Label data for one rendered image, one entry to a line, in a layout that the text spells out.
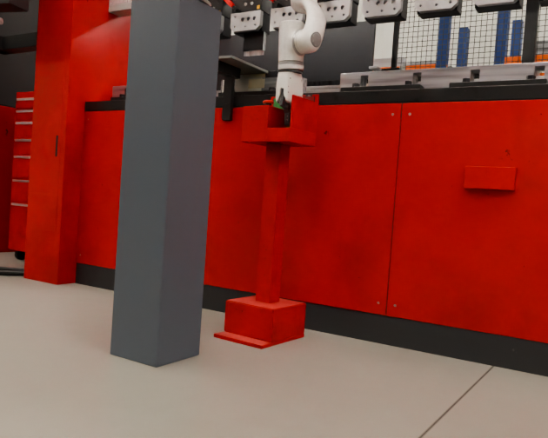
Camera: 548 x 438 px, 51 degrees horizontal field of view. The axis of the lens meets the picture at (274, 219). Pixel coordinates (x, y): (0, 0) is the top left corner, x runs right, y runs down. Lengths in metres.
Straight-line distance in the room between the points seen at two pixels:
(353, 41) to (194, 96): 1.41
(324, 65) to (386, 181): 1.06
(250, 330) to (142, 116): 0.77
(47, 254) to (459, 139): 1.94
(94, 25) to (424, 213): 1.85
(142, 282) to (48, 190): 1.40
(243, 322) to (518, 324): 0.86
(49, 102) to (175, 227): 1.54
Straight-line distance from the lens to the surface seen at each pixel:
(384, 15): 2.27
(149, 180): 1.61
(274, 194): 1.95
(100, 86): 3.04
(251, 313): 1.93
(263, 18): 2.56
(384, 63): 4.08
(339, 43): 2.94
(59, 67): 2.98
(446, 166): 1.97
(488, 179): 1.92
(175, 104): 1.58
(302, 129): 1.93
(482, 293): 1.95
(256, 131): 1.95
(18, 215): 3.74
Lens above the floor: 0.47
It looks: 2 degrees down
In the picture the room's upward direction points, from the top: 4 degrees clockwise
